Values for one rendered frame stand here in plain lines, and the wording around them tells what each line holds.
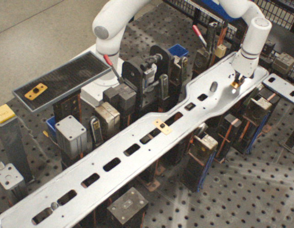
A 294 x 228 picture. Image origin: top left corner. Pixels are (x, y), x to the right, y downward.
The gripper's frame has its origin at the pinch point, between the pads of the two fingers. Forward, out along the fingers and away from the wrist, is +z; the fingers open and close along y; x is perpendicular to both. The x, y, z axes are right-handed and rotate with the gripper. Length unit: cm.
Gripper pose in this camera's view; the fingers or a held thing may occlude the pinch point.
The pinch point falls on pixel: (239, 78)
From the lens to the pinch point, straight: 172.5
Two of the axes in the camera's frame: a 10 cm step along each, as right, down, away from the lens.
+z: -0.9, 6.5, 7.6
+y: 7.0, 5.8, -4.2
